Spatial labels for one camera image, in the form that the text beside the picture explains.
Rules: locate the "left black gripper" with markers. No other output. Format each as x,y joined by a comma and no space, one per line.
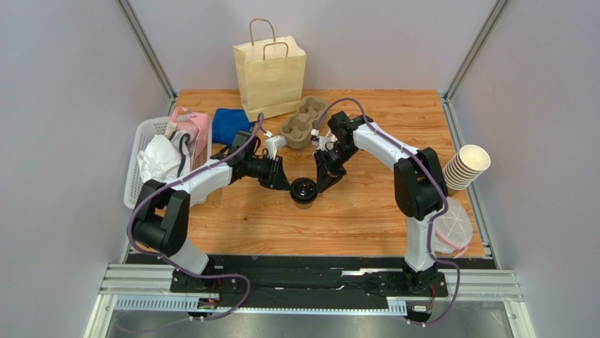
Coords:
276,175

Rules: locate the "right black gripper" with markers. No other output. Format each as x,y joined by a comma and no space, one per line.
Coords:
325,161

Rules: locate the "black plastic cup lid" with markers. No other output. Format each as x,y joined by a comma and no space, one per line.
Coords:
303,191

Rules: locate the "brown paper coffee cup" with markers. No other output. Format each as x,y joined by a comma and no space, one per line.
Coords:
304,206

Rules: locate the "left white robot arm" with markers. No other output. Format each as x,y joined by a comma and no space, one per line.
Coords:
159,223

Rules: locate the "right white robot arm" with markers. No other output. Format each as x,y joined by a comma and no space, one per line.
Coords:
419,188

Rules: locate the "bundle of white wrapped straws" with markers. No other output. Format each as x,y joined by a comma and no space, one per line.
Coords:
329,137

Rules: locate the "grey pulp cup carrier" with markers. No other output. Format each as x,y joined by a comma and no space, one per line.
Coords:
298,127

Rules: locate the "blue folded cloth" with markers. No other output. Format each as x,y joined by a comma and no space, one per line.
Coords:
227,122

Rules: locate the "pink cloth bag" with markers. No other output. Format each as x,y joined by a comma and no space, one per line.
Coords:
197,125

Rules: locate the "brown paper bag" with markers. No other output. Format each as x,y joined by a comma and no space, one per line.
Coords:
270,74

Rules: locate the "white crumpled cloth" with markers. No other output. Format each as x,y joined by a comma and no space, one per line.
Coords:
165,159

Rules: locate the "white plastic basket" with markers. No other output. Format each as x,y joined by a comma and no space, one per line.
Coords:
143,135

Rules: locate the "stack of paper cups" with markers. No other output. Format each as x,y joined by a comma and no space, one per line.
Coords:
465,166

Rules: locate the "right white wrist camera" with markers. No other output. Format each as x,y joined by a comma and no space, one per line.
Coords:
317,140

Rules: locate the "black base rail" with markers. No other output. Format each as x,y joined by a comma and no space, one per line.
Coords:
310,283

